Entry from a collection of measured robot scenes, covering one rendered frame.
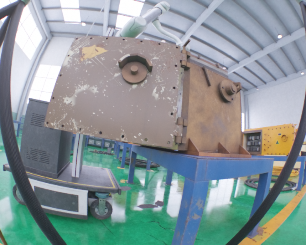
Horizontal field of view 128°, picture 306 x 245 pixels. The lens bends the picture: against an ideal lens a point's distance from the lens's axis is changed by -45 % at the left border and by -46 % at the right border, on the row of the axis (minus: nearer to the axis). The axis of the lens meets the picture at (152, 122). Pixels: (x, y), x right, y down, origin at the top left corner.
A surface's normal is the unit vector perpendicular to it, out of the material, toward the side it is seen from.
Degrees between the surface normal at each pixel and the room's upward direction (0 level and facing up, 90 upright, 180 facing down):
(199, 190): 90
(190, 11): 180
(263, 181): 90
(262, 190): 90
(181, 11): 180
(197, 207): 90
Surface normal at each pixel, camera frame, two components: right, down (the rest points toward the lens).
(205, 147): 0.29, -0.13
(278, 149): -0.95, -0.17
